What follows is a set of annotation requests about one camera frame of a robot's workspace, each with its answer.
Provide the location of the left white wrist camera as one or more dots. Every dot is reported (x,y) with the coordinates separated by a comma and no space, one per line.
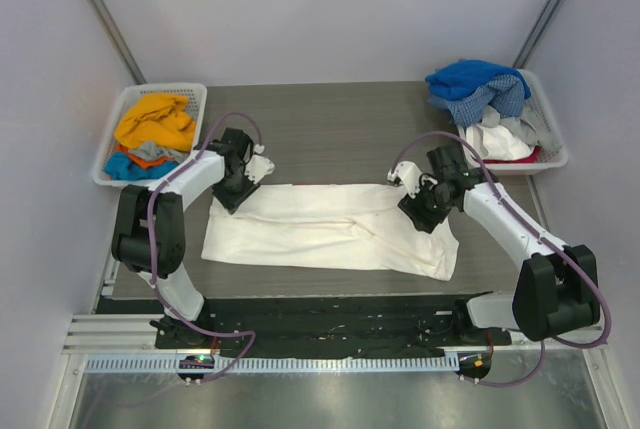
(258,166)

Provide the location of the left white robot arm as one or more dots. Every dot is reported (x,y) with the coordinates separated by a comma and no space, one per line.
(150,236)

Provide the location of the aluminium rail frame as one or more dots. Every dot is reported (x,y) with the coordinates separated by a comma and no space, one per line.
(365,228)

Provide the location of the slotted cable duct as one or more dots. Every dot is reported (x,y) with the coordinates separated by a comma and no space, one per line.
(192,364)

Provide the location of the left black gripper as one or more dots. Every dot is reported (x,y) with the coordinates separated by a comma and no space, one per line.
(235,196)

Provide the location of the teal t-shirt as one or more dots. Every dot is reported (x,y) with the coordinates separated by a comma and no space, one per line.
(120,167)

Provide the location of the white shirt in basket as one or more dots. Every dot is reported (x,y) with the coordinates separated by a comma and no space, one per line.
(496,142)

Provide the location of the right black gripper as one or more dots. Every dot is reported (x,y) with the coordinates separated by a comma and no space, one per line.
(424,215)

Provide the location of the red shirt in basket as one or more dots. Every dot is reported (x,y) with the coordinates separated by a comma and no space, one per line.
(530,159)

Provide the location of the right aluminium corner post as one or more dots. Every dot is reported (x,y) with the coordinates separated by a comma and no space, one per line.
(541,25)

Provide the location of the right white plastic basket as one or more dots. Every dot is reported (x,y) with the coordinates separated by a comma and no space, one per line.
(546,159)

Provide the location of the white t-shirt red print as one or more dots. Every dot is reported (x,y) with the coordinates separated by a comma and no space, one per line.
(352,227)

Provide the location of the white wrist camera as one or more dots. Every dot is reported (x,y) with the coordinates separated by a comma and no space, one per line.
(408,175)
(258,166)

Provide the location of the orange shirt left basket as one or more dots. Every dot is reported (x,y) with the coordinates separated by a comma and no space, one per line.
(143,162)

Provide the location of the left aluminium corner post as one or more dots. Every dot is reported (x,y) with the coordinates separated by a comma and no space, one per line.
(116,38)

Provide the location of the aluminium corner post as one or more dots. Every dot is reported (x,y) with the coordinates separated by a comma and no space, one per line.
(541,25)
(116,38)

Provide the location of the grey shirt left basket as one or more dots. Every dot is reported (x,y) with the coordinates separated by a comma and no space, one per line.
(150,151)

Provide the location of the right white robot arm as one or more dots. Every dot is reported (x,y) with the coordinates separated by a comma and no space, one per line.
(555,291)

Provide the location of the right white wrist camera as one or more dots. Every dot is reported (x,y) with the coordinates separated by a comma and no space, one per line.
(408,175)

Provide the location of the yellow t-shirt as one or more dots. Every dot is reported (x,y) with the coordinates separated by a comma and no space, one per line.
(158,117)

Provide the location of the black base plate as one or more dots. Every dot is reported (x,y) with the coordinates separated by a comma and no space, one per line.
(395,327)

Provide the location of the blue t-shirt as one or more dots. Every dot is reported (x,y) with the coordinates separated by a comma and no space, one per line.
(460,79)

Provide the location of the blue checkered cloth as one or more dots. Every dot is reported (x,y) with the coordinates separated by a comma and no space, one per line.
(506,93)

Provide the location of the grey t-shirt in basket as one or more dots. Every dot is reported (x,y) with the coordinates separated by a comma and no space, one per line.
(529,127)

